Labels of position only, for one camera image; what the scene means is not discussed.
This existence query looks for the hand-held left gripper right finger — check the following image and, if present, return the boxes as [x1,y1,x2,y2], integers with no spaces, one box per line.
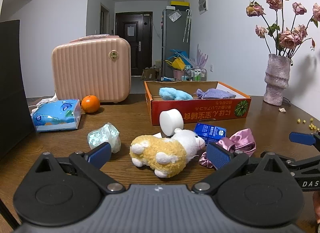
[191,142,284,195]

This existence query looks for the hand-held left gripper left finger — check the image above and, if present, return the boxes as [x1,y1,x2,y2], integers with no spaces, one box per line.
[34,142,126,195]

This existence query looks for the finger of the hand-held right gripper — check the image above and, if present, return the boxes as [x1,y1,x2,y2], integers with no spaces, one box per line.
[260,150,320,176]
[289,131,320,152]

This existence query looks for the translucent plastic bag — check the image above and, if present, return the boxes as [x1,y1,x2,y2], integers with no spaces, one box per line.
[87,122,122,154]

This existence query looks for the blue and white carton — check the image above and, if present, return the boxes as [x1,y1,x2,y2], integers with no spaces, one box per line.
[194,123,227,144]

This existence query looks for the pink satin bow scrunchie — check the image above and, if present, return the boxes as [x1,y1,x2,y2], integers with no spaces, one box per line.
[199,128,257,169]

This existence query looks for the orange cardboard box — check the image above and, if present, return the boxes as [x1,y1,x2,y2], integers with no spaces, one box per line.
[144,81,252,126]

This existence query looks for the yellow and white sheep plush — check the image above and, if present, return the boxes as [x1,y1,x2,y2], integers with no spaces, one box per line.
[129,128,206,178]

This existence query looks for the white round cup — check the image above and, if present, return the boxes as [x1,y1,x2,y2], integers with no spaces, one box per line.
[159,108,185,137]

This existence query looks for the purple knitted pouch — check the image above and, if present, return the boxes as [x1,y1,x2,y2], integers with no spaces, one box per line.
[194,88,237,99]

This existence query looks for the light blue plush toy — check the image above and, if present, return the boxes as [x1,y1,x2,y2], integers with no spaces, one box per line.
[159,87,194,101]

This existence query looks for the person's right hand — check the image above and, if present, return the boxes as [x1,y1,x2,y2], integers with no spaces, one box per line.
[312,191,320,224]

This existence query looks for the scattered yellow flower bits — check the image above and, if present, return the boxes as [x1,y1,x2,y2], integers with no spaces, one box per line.
[297,117,320,131]

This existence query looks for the orange fruit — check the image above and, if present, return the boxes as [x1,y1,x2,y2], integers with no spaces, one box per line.
[81,95,101,114]

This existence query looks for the blue tissue pack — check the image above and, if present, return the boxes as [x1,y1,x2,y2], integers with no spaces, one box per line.
[31,98,82,133]

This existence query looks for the mottled purple ceramic vase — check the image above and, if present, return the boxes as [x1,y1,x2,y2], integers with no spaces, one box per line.
[263,53,293,106]

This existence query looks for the pink ribbed suitcase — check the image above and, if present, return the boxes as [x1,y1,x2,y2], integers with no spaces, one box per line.
[52,34,132,103]

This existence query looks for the metal trolley with bottles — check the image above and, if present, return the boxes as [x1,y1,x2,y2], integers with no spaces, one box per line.
[185,68,207,82]

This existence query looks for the brown cardboard box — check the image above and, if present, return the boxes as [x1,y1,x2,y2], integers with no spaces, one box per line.
[142,68,160,81]

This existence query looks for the yellow watering can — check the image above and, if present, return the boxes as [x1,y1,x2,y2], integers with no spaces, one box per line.
[165,57,186,71]

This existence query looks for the bunch of dried pink roses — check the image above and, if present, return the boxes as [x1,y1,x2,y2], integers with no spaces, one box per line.
[246,0,320,59]

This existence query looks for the blue plastic rack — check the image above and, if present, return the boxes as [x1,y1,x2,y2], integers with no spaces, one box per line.
[170,50,188,61]

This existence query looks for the black paper bag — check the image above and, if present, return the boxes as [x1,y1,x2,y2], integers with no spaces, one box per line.
[0,20,35,159]

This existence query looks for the dark brown entrance door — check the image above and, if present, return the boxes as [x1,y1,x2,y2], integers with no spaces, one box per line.
[115,11,153,77]

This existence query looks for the grey refrigerator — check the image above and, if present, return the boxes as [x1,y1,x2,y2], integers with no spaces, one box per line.
[162,8,190,78]

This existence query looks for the yellow and black box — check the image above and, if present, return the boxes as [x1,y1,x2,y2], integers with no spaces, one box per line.
[171,1,190,10]

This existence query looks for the purple flower wall decal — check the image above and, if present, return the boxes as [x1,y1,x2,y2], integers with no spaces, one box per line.
[192,44,208,69]

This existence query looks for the side room door frame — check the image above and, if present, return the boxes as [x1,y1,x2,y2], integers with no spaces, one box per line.
[100,3,110,35]

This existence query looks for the white wall electrical panel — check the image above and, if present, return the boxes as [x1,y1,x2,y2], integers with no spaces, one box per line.
[197,0,208,14]

